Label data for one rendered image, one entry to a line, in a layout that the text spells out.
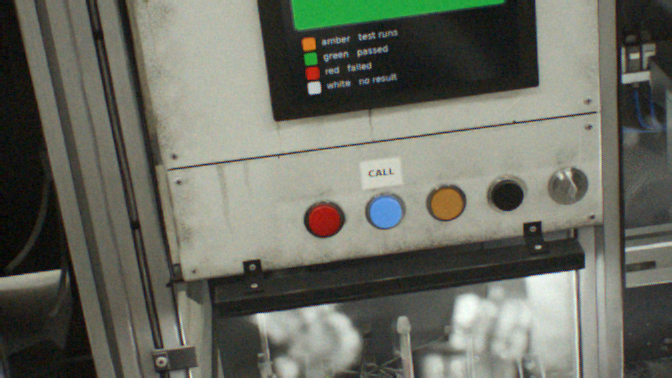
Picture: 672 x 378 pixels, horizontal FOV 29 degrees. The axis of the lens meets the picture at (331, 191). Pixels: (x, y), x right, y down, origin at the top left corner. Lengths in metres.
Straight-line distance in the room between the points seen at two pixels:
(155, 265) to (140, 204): 0.07
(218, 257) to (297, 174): 0.12
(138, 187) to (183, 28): 0.17
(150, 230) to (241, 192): 0.10
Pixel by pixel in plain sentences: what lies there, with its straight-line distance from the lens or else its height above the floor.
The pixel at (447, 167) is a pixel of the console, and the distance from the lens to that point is 1.27.
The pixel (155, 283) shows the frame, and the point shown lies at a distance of 1.32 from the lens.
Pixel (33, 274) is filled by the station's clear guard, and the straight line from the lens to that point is 1.35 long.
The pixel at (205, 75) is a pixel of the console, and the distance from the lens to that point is 1.22.
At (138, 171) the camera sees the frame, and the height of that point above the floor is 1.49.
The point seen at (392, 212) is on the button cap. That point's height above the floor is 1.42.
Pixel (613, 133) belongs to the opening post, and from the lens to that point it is 1.31.
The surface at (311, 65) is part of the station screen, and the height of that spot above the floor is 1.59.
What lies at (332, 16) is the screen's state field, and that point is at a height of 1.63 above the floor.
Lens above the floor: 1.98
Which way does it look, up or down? 25 degrees down
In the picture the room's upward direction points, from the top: 7 degrees counter-clockwise
